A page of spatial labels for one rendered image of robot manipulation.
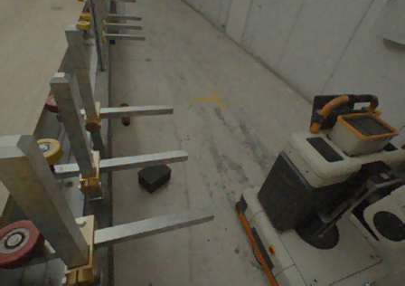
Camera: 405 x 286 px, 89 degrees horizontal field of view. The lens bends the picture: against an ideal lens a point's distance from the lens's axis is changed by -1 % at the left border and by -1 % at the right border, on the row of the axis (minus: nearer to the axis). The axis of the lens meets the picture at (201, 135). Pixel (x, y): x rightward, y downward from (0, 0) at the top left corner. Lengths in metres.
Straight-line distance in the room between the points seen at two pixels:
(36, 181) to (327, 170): 0.89
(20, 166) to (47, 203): 0.07
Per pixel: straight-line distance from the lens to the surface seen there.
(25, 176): 0.31
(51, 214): 0.37
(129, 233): 0.56
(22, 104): 0.93
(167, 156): 0.74
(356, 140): 1.04
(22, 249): 0.54
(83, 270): 0.54
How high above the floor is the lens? 1.35
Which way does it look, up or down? 40 degrees down
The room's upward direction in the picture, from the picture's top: 11 degrees clockwise
